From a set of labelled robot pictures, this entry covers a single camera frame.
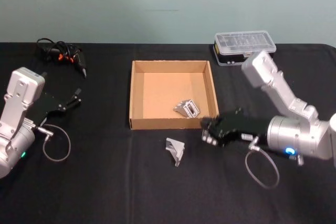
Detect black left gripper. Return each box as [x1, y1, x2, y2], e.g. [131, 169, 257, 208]
[28, 71, 82, 127]

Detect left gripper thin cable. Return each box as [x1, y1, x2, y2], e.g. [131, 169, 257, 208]
[36, 125, 72, 162]

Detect black table cloth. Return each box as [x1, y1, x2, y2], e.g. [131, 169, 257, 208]
[0, 41, 336, 224]

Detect right gripper thin cable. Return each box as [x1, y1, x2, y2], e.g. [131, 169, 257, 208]
[245, 142, 280, 189]

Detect clear plastic case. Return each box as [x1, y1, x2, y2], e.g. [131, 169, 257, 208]
[213, 30, 277, 67]

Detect black corded tool orange parts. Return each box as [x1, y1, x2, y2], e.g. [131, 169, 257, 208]
[35, 37, 88, 79]

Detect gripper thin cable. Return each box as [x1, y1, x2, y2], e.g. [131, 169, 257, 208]
[245, 142, 280, 189]
[36, 125, 72, 162]

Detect pale wall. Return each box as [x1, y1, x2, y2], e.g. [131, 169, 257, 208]
[0, 0, 336, 47]

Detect silver metal corner bracket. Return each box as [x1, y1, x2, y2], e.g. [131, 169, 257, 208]
[165, 137, 185, 168]
[173, 98, 201, 119]

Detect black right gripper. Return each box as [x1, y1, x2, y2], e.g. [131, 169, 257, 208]
[200, 108, 271, 148]

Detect shallow brown cardboard tray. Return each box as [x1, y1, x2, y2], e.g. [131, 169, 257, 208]
[129, 60, 221, 131]

